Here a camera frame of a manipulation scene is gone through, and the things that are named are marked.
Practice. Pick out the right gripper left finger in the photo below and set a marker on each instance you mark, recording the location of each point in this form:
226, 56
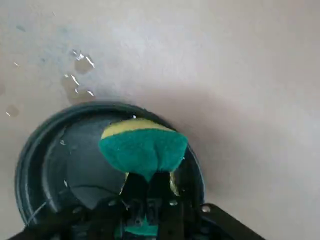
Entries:
136, 190

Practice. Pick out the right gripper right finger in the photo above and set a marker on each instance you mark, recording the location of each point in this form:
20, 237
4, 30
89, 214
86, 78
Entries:
162, 187

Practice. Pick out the green and yellow sponge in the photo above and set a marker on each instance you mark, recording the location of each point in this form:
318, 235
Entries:
142, 150

